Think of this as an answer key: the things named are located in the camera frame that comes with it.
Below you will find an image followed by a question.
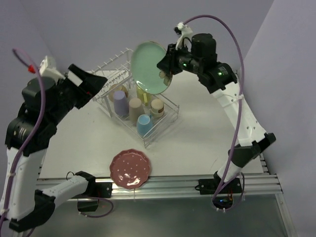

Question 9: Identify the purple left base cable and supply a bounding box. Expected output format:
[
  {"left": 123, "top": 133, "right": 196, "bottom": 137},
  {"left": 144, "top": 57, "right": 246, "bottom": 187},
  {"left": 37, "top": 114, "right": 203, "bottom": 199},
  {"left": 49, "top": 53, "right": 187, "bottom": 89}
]
[{"left": 79, "top": 197, "right": 114, "bottom": 219}]

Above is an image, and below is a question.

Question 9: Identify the light blue mug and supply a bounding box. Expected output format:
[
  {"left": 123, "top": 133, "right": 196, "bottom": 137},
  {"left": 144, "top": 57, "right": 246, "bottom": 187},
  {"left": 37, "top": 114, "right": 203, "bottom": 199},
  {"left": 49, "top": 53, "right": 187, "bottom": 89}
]
[{"left": 136, "top": 114, "right": 153, "bottom": 136}]

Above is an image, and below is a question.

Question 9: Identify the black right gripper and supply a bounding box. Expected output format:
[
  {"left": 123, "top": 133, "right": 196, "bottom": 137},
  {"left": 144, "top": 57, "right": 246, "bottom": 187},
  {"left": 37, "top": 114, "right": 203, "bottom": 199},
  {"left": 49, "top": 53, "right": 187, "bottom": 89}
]
[{"left": 156, "top": 41, "right": 202, "bottom": 75}]

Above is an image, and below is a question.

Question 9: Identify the pink polka dot plate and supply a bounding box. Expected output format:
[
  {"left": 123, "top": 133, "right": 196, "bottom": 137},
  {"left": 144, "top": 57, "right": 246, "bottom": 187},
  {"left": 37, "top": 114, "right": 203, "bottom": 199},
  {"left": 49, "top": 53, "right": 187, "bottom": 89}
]
[{"left": 109, "top": 149, "right": 151, "bottom": 190}]

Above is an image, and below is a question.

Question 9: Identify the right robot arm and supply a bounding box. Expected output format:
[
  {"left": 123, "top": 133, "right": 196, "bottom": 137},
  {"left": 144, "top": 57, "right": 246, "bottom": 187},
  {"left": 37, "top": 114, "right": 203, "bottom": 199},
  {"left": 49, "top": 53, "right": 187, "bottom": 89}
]
[{"left": 156, "top": 33, "right": 276, "bottom": 193}]

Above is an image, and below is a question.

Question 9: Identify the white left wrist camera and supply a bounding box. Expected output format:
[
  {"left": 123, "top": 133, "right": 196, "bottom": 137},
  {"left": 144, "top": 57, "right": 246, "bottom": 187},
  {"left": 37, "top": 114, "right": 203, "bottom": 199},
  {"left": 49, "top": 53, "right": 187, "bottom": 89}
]
[{"left": 39, "top": 55, "right": 65, "bottom": 81}]

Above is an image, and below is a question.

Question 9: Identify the beige floral ceramic bowl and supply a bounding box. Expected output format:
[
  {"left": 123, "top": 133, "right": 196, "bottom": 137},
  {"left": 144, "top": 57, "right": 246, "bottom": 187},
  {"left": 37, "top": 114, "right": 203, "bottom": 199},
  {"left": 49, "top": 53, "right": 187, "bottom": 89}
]
[{"left": 109, "top": 84, "right": 129, "bottom": 101}]

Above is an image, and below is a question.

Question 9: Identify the white wire dish rack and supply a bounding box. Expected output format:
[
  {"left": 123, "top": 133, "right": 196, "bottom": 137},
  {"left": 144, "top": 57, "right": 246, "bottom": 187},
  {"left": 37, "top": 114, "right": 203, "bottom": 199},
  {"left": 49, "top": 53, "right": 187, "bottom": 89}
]
[{"left": 90, "top": 48, "right": 179, "bottom": 147}]

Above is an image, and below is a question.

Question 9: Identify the small metal cup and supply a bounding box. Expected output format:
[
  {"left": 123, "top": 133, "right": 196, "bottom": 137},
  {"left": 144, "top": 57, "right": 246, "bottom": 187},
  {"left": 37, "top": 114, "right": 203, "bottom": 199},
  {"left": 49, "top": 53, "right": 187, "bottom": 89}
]
[{"left": 150, "top": 99, "right": 164, "bottom": 118}]

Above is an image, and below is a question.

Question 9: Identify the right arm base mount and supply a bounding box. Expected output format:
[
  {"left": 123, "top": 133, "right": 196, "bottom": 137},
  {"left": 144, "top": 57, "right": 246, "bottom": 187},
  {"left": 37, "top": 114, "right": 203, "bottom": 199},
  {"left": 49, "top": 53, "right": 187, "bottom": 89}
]
[{"left": 195, "top": 172, "right": 245, "bottom": 213}]

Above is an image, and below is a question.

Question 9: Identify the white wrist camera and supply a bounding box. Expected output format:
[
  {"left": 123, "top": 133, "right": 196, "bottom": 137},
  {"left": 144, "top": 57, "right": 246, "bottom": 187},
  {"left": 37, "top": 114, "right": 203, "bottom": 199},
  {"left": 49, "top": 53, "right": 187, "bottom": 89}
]
[
  {"left": 39, "top": 55, "right": 65, "bottom": 81},
  {"left": 174, "top": 22, "right": 193, "bottom": 49}
]

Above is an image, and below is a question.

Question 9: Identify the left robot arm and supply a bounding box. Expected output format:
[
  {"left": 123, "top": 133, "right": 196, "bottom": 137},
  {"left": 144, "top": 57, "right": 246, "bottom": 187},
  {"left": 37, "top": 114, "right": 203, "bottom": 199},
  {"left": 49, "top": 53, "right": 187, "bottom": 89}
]
[{"left": 0, "top": 64, "right": 107, "bottom": 233}]

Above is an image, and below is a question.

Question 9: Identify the beige cup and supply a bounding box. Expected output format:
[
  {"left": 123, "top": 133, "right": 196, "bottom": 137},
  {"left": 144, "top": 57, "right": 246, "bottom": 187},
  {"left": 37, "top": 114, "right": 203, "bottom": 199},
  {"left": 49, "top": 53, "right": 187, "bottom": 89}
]
[{"left": 129, "top": 98, "right": 145, "bottom": 125}]

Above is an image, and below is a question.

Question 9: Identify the mint green floral plate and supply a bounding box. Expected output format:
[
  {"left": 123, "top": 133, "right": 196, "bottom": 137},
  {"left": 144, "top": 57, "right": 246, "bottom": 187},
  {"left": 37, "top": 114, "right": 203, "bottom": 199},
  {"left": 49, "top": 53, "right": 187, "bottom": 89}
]
[{"left": 130, "top": 41, "right": 172, "bottom": 95}]

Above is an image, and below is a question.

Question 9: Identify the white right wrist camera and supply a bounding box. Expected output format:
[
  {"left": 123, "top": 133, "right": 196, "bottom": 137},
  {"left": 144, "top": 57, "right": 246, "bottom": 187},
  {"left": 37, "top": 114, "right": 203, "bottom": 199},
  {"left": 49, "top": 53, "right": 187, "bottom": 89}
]
[{"left": 174, "top": 22, "right": 193, "bottom": 49}]

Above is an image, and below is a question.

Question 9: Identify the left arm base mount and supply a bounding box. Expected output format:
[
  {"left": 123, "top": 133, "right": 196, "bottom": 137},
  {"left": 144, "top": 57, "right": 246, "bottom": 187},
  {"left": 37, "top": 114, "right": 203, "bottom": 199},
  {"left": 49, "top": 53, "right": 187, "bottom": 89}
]
[{"left": 76, "top": 182, "right": 112, "bottom": 213}]

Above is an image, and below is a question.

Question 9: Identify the lavender cup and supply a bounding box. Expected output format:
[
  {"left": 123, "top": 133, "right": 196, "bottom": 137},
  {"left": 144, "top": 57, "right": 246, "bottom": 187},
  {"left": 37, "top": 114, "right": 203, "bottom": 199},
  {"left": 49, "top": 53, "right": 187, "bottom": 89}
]
[{"left": 113, "top": 90, "right": 129, "bottom": 116}]

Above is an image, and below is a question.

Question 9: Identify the pale yellow mug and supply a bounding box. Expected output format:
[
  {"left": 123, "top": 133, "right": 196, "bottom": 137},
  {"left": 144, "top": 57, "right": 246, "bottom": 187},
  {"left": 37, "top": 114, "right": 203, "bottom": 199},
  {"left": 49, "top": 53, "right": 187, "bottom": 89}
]
[{"left": 136, "top": 86, "right": 151, "bottom": 106}]

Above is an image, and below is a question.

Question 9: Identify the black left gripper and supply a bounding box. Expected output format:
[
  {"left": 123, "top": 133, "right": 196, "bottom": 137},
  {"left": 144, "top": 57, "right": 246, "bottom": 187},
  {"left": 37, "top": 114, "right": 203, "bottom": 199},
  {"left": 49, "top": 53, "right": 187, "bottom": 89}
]
[{"left": 46, "top": 64, "right": 107, "bottom": 125}]

